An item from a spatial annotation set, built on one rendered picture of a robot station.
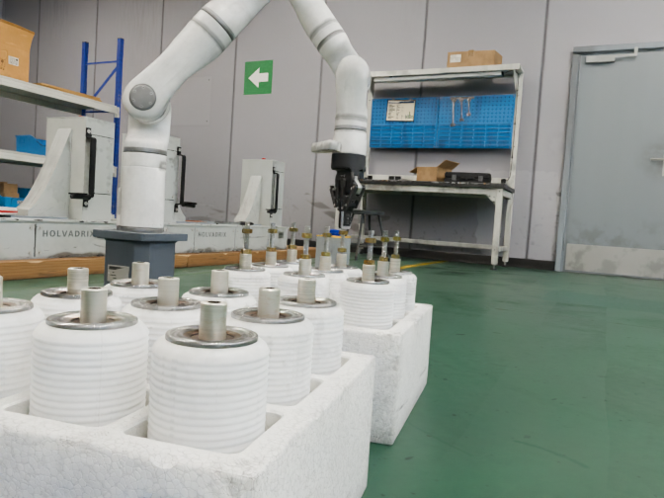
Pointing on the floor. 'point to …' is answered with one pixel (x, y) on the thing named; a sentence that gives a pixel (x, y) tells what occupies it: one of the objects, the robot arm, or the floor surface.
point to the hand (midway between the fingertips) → (344, 219)
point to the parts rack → (13, 88)
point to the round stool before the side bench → (362, 224)
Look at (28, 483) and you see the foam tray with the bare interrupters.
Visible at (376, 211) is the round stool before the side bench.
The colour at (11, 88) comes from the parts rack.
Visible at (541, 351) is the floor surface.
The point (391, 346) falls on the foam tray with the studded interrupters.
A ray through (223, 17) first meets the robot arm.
